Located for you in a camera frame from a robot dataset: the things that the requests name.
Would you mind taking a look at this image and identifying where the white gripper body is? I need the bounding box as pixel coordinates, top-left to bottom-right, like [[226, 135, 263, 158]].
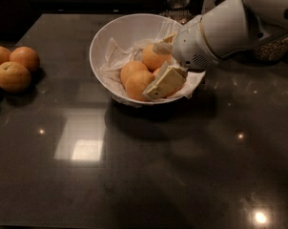
[[172, 15, 220, 71]]

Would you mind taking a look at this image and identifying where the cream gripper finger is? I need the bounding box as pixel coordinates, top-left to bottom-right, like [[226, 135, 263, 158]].
[[152, 32, 175, 55], [143, 62, 188, 100]]

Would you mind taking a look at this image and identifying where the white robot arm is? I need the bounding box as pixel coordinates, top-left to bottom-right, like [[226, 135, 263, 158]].
[[143, 0, 288, 99]]

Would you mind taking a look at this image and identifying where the white bowl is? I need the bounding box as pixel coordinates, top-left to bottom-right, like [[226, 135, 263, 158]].
[[89, 13, 207, 106]]

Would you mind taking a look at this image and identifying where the left glass jar of grains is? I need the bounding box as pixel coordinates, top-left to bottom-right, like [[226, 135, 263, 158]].
[[161, 0, 192, 24]]

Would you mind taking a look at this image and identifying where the white paper liner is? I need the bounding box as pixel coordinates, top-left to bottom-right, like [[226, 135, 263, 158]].
[[99, 17, 207, 109]]

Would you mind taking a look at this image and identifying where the right glass jar of grains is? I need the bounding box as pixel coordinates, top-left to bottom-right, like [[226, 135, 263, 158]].
[[251, 37, 288, 62]]

